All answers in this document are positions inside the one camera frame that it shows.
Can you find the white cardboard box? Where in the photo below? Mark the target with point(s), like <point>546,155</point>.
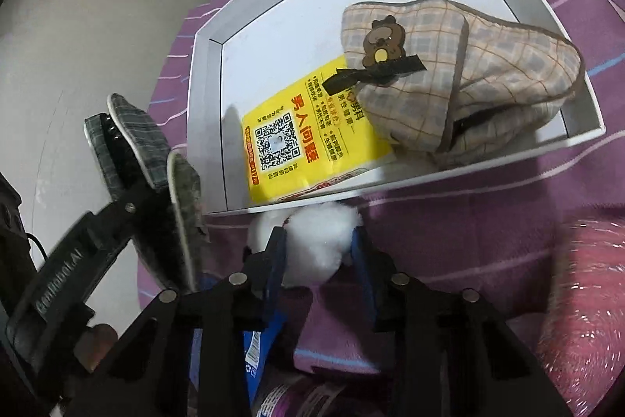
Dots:
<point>293,31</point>

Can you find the grey plaid insole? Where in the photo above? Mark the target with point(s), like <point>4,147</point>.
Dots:
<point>139,138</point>

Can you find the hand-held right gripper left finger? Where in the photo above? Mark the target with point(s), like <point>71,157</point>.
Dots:
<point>277,265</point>

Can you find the white fluffy cotton wad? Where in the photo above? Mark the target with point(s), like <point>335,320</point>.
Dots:
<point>317,241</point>

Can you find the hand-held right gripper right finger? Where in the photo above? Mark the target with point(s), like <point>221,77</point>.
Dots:
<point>364,270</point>

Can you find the dark plaid slipper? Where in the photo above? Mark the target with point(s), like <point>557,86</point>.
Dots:
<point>184,202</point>

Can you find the blue tissue packet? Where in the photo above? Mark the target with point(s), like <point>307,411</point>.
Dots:
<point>259,348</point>

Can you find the beige plaid bear slipper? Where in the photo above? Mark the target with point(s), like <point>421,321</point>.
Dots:
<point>512,70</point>

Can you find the person's left hand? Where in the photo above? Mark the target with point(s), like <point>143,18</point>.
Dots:
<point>97,341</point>

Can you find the yellow printed packet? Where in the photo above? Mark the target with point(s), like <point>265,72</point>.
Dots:
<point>293,143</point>

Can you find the purple striped bed sheet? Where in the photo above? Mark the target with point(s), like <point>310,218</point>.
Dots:
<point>464,226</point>

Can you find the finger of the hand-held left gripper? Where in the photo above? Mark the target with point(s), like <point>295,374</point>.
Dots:
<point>117,202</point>

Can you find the purple labelled packet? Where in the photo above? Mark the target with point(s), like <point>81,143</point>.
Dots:
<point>293,397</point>

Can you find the pink sparkly cloth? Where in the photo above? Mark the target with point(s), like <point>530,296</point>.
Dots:
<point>586,299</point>

